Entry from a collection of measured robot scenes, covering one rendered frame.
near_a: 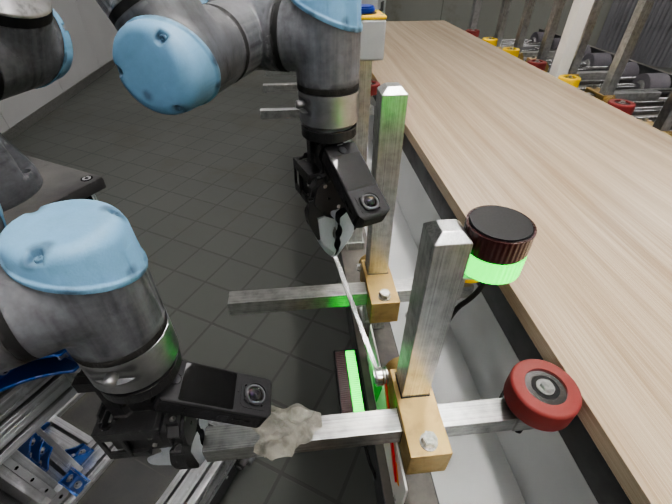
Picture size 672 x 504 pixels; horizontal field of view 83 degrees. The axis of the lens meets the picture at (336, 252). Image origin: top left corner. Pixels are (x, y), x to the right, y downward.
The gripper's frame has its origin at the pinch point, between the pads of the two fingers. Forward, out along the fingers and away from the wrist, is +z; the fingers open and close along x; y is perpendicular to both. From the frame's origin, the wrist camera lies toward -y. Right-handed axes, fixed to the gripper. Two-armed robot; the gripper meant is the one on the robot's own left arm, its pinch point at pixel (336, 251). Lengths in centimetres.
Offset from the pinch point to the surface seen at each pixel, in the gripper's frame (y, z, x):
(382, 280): -1.5, 8.5, -8.5
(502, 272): -25.8, -15.4, -3.9
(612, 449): -38.5, 4.3, -14.6
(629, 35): 51, -12, -141
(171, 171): 239, 93, 20
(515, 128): 32, 4, -73
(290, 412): -18.1, 6.9, 15.0
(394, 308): -7.0, 10.0, -7.7
